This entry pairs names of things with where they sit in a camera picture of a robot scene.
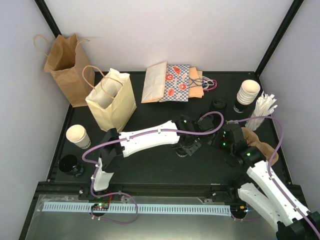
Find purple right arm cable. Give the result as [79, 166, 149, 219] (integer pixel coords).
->
[227, 115, 320, 240]

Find black frame post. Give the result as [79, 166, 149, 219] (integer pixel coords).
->
[255, 0, 304, 77]
[34, 0, 62, 38]

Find tall black lid stack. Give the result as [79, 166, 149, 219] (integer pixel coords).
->
[210, 98, 227, 114]

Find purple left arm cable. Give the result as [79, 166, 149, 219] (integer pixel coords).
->
[81, 110, 225, 198]

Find standing brown paper bag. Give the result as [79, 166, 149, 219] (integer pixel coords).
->
[41, 34, 95, 108]

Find blue checkered paper bag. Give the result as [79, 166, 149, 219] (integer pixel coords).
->
[158, 64, 190, 102]

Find light blue slotted cable duct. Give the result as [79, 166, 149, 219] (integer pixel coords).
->
[42, 202, 231, 217]

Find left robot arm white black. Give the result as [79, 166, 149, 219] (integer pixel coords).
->
[89, 115, 200, 200]

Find small circuit board with LEDs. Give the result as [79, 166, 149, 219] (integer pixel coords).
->
[90, 203, 110, 211]

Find brown flat paper bag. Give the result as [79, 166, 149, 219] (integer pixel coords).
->
[188, 67, 204, 98]

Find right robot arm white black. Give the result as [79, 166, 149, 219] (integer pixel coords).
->
[213, 123, 320, 240]

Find black right frame post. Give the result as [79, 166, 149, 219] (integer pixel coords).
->
[255, 0, 304, 77]

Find coloured bag handle cords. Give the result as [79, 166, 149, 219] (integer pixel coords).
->
[188, 74, 218, 91]

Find black left frame post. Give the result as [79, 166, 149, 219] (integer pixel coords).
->
[34, 0, 62, 38]

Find purple cable loop at front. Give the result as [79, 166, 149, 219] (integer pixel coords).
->
[89, 191, 139, 225]

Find glass of wrapped stirrers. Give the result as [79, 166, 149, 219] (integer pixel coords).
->
[245, 92, 277, 131]

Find white flat paper bag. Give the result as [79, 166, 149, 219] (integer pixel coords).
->
[141, 61, 167, 104]

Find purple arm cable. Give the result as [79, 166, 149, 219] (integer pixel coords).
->
[81, 110, 225, 198]
[227, 115, 320, 240]

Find stack of white paper cups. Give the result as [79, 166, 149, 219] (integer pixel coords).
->
[233, 79, 261, 113]

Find cream paper bag with handles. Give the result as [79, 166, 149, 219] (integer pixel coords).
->
[85, 68, 137, 132]

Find left stack of paper cups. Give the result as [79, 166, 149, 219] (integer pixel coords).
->
[65, 124, 91, 149]

